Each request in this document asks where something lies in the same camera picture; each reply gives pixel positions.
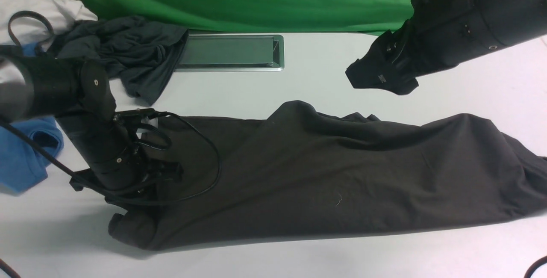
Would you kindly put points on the dark teal crumpled shirt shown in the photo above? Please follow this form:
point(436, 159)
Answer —
point(143, 54)

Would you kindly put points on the white crumpled shirt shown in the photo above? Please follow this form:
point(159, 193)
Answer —
point(61, 14)

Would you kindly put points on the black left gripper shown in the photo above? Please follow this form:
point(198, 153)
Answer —
point(114, 149)

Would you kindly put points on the blue shirt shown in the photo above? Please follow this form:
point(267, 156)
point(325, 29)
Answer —
point(21, 167)

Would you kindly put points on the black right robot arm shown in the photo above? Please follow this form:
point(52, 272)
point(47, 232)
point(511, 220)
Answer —
point(442, 34)

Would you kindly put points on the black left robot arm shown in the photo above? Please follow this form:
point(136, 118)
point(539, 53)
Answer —
point(78, 95)

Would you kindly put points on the dark gray long-sleeve shirt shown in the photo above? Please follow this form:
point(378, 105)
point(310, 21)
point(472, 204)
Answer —
point(301, 174)

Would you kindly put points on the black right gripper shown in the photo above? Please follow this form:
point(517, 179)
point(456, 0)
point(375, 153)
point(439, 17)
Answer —
point(375, 70)

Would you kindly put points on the metal table cable hatch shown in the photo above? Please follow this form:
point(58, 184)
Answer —
point(233, 53)

